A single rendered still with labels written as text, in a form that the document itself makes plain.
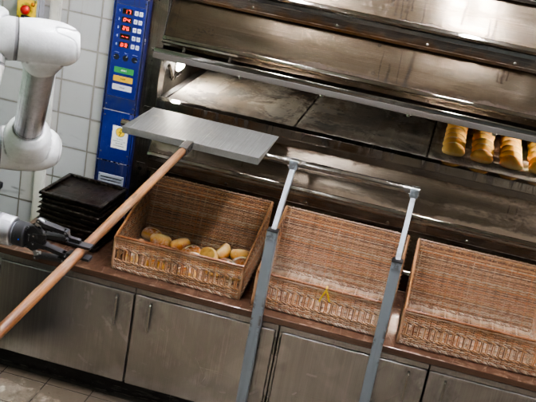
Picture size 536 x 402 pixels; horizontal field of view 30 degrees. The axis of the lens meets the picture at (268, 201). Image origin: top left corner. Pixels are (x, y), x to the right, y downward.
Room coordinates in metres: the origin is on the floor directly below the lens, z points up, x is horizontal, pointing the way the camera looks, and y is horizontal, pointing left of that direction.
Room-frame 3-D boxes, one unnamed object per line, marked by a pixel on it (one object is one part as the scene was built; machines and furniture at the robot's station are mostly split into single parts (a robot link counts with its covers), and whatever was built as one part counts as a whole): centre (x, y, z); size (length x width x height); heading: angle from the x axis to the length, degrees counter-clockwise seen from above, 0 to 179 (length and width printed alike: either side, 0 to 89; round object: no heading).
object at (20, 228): (2.66, 0.66, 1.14); 0.09 x 0.07 x 0.08; 80
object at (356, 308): (3.79, -0.31, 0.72); 0.56 x 0.49 x 0.28; 81
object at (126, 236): (3.89, 0.28, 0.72); 0.56 x 0.49 x 0.28; 82
